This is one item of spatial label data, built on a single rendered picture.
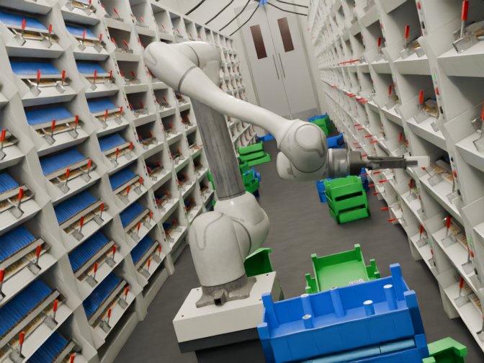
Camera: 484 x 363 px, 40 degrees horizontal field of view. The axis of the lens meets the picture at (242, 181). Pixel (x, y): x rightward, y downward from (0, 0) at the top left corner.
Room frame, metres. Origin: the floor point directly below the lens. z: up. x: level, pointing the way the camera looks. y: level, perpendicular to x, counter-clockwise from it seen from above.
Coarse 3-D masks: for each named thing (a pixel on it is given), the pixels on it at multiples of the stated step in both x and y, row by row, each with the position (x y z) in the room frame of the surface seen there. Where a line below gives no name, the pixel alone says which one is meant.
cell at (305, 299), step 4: (300, 296) 1.37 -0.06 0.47; (304, 296) 1.36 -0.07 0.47; (308, 296) 1.36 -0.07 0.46; (304, 300) 1.36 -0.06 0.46; (308, 300) 1.36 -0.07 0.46; (304, 304) 1.36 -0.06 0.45; (308, 304) 1.36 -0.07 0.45; (304, 308) 1.36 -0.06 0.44; (308, 308) 1.36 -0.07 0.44; (312, 308) 1.36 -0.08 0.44; (308, 312) 1.36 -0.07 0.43; (312, 312) 1.36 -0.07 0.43; (312, 316) 1.36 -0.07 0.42
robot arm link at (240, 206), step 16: (208, 48) 2.32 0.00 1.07; (208, 64) 2.28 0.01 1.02; (208, 112) 2.30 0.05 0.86; (208, 128) 2.30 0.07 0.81; (224, 128) 2.31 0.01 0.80; (208, 144) 2.30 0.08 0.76; (224, 144) 2.30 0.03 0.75; (208, 160) 2.32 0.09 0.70; (224, 160) 2.30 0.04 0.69; (224, 176) 2.29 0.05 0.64; (240, 176) 2.32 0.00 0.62; (224, 192) 2.30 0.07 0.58; (240, 192) 2.30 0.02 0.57; (224, 208) 2.28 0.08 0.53; (240, 208) 2.27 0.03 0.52; (256, 208) 2.31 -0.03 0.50; (240, 224) 2.23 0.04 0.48; (256, 224) 2.28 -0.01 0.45; (256, 240) 2.26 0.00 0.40
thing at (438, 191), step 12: (432, 156) 2.14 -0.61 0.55; (444, 156) 2.13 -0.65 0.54; (420, 168) 2.14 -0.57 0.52; (432, 168) 2.12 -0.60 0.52; (420, 180) 2.14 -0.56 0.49; (444, 180) 1.95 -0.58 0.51; (432, 192) 1.95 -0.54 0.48; (444, 192) 1.83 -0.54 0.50; (444, 204) 1.78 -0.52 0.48; (456, 204) 1.55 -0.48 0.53; (456, 216) 1.66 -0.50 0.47
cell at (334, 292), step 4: (332, 288) 1.36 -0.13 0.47; (336, 288) 1.36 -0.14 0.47; (332, 292) 1.36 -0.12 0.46; (336, 292) 1.36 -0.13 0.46; (332, 296) 1.36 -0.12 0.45; (336, 296) 1.36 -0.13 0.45; (332, 300) 1.36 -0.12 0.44; (336, 300) 1.36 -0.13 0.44; (340, 300) 1.36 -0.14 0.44; (336, 304) 1.36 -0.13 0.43; (340, 304) 1.36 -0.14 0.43; (336, 308) 1.36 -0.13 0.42; (340, 308) 1.36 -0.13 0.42; (336, 312) 1.36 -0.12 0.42; (340, 312) 1.36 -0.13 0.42; (336, 316) 1.36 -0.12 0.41; (340, 316) 1.36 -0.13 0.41
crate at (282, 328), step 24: (360, 288) 1.39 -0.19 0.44; (408, 288) 1.29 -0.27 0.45; (264, 312) 1.36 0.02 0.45; (288, 312) 1.40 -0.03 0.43; (360, 312) 1.36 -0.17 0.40; (384, 312) 1.32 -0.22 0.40; (408, 312) 1.18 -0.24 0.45; (264, 336) 1.21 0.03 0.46; (288, 336) 1.21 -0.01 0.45; (312, 336) 1.20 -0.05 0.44; (336, 336) 1.20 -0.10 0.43; (360, 336) 1.20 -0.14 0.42; (384, 336) 1.19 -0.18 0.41; (408, 336) 1.19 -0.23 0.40; (288, 360) 1.21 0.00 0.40
